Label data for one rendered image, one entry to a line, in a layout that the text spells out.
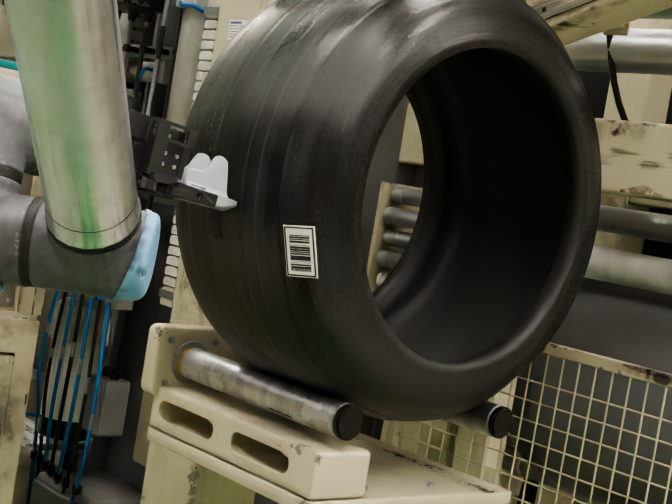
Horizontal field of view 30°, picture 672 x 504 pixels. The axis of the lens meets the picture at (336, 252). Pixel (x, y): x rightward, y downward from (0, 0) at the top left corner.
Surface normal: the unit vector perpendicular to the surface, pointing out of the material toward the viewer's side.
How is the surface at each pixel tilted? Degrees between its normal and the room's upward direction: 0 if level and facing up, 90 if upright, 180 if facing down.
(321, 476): 90
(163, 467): 90
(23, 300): 90
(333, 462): 90
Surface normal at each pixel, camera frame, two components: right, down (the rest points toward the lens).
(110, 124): 0.72, 0.58
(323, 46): -0.35, -0.54
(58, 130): -0.18, 0.78
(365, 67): 0.04, -0.35
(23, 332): 0.65, 0.15
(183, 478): -0.74, -0.09
